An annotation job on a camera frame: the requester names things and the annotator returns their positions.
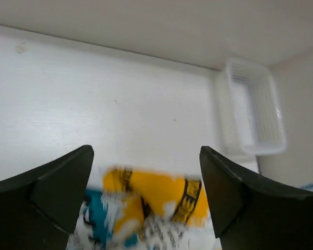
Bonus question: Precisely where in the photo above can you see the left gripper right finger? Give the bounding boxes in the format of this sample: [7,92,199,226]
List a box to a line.
[200,146,313,249]

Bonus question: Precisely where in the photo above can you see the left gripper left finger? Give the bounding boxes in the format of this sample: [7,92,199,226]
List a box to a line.
[0,145,94,249]

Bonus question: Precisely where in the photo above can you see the colourful printed shorts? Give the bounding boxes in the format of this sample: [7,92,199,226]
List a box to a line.
[66,165,216,249]

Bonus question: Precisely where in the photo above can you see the white plastic basket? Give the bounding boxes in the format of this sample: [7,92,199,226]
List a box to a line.
[215,58,287,158]

